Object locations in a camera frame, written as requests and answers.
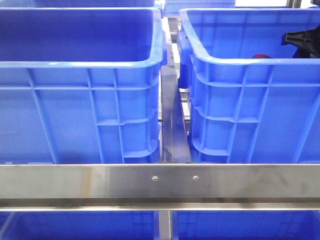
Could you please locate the large blue crate right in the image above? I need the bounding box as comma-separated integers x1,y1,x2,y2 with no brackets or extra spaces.
178,8,320,164

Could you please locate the steel vertical post below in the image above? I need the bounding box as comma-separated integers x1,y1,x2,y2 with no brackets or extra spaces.
158,210,173,240

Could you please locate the red button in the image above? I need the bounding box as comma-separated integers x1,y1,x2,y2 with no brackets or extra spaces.
252,53,271,59

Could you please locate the lower right blue crate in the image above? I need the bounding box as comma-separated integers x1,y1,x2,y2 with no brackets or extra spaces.
172,210,320,240

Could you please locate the large blue crate left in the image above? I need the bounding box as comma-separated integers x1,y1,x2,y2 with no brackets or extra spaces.
0,7,166,165

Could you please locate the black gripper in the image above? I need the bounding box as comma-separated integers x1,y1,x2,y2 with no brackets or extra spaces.
281,25,320,59

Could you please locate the stainless steel shelf rail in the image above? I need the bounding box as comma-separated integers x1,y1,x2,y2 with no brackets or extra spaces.
0,163,320,212

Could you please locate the rear left blue crate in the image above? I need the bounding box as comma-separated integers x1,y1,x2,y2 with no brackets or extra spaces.
0,0,163,9

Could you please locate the rear right blue crate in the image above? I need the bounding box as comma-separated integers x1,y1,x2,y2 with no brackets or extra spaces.
164,0,236,17

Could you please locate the steel divider bar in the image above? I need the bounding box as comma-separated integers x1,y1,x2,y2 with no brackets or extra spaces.
161,41,192,164

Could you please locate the large blue crate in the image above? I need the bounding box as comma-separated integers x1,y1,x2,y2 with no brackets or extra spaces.
178,8,320,164
0,7,166,165

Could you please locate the lower left blue crate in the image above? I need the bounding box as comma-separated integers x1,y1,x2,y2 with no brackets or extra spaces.
0,211,160,240

